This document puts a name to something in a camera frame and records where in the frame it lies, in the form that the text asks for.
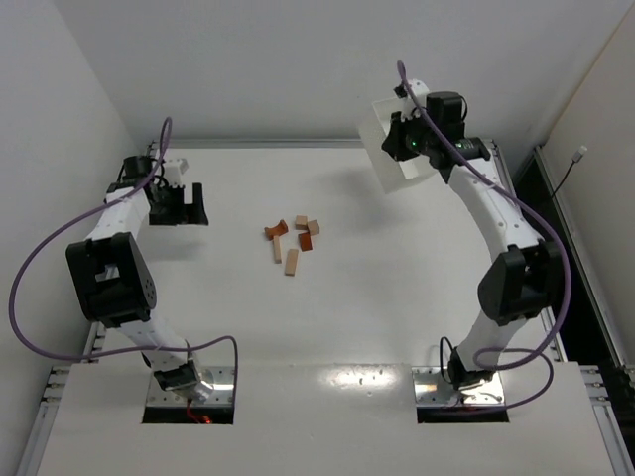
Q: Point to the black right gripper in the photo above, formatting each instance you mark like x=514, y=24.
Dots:
x=397, y=144

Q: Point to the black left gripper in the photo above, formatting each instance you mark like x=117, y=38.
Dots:
x=166, y=212

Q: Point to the white perforated plastic basket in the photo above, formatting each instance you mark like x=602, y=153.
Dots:
x=393, y=162

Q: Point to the reddish arch wood block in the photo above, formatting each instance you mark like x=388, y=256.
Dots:
x=278, y=230

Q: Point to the long light wood block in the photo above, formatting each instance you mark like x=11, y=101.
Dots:
x=277, y=249
x=291, y=262

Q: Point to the small light wood cube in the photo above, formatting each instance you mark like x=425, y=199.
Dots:
x=301, y=222
x=313, y=227

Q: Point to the reddish brown wood block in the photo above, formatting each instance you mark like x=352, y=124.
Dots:
x=305, y=241

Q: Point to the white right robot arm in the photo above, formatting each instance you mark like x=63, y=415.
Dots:
x=526, y=270

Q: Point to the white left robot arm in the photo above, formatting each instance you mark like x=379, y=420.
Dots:
x=112, y=281

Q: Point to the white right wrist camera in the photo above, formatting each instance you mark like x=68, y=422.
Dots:
x=411, y=95

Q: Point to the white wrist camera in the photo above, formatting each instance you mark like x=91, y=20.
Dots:
x=411, y=95
x=174, y=171

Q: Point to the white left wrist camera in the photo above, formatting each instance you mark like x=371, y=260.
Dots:
x=174, y=171

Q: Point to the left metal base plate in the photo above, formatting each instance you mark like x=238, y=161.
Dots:
x=213, y=390

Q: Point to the metal base plate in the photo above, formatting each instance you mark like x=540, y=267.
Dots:
x=433, y=392
x=213, y=390

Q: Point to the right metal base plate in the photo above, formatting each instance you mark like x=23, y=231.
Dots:
x=433, y=392

